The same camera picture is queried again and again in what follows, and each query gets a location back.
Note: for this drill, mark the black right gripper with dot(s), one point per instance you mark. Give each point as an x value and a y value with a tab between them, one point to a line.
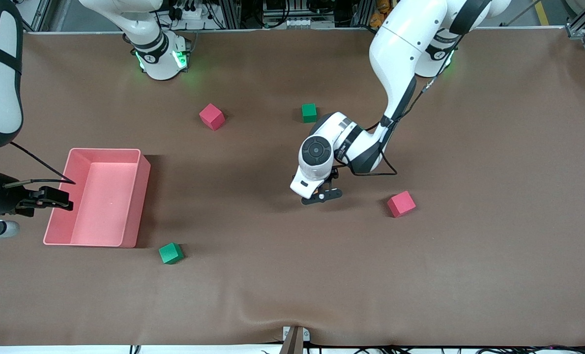
6	198

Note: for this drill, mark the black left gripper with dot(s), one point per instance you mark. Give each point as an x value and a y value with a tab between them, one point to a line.
334	175

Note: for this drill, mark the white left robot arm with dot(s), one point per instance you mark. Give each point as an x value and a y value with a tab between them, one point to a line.
400	44

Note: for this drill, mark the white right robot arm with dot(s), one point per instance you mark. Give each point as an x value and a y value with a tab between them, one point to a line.
0	98

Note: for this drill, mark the pink plastic bin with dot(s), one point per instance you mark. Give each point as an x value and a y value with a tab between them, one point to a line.
101	206

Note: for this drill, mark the pink foam cube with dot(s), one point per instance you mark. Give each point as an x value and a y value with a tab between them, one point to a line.
212	116
401	204

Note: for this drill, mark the brown table mat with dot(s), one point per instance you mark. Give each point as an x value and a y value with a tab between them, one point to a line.
292	270

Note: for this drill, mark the green foam cube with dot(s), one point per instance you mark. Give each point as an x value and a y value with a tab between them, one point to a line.
170	253
308	112

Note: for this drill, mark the orange objects pile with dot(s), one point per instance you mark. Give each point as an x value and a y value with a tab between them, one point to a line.
377	17

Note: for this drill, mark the white power strip with plugs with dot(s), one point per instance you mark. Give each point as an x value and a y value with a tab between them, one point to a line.
189	12

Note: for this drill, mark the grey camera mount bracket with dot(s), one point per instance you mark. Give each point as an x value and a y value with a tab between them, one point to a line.
295	341

